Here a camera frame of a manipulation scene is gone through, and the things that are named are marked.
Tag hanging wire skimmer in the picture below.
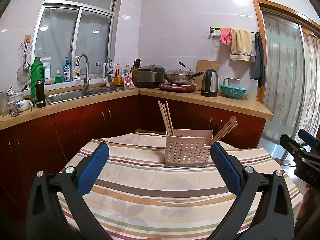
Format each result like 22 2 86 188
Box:
19 40 33 58

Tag teal plastic colander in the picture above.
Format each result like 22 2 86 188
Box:
219 84 248 99

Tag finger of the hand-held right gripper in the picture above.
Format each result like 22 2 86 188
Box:
299 129 320 153
279 134 307 163

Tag beige kitchen countertop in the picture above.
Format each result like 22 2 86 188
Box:
0 86 273 130

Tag white bowl with blue pattern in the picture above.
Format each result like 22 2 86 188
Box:
15 99 30 112

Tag knife block with black knives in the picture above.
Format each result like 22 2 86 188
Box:
131 58 141 85

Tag pink rubber glove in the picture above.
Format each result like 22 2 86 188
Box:
220 28 233 45

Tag striped tablecloth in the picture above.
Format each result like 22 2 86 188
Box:
56 131 304 240

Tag red induction cooker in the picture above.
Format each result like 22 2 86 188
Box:
158 82 197 92

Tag metal towel rail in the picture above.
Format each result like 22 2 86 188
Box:
209 27 260 36

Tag black thermos bottle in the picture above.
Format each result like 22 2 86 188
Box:
35 80 46 108

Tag hanging mesh strainer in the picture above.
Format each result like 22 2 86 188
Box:
16 64 31 84

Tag sliding aluminium window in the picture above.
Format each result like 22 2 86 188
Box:
32 0 124 79

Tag red-brown kitchen cabinets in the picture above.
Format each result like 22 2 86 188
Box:
0 94 267 213

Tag pink perforated plastic chopstick holder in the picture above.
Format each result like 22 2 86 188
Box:
165 129 214 168

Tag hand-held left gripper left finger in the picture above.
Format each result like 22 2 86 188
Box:
26 142 113 240

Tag white plastic board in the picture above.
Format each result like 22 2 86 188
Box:
247 79 259 102

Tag green thermos flask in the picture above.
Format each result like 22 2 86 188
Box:
30 57 46 98

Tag white spray bottle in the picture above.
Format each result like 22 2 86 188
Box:
72 56 82 81

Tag tall chrome faucet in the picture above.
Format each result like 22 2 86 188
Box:
76 54 90 90

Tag green plastic scoop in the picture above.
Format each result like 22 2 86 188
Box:
221 76 242 85

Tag blue dish soap bottle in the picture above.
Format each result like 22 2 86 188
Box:
62 56 71 82

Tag stainless steel sink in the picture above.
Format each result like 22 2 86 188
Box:
46 86 135 105

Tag white ceramic pot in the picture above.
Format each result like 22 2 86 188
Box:
7 92 25 103

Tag clear drinking glasses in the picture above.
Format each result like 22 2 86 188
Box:
0 91 10 118

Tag steel electric kettle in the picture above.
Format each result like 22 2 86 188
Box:
201 69 219 98

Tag oil bottle with red label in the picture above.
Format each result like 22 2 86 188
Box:
114 64 123 87

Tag wooden cutting board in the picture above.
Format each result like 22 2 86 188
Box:
194 60 220 87

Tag dark grey cloth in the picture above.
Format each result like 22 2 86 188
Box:
250 33 266 88

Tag hanging metal ladle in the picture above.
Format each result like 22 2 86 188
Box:
23 40 30 71

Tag small chrome faucet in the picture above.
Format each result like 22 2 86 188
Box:
104 59 113 87

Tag pink snack bag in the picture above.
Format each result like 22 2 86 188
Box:
122 72 135 88

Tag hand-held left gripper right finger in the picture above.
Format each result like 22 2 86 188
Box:
207 142 294 240

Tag steel wok with black handle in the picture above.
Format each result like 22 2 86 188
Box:
163 69 205 85

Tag pile of wooden chopsticks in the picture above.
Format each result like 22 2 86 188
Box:
157 101 239 146

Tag patterned curtain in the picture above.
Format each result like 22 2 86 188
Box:
295 31 320 143

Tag yellow towel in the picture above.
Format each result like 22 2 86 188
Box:
230 29 252 62

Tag grey rice cooker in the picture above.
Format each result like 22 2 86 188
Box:
137 64 166 88

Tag wooden framed sliding glass door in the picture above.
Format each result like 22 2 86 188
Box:
252 0 320 165

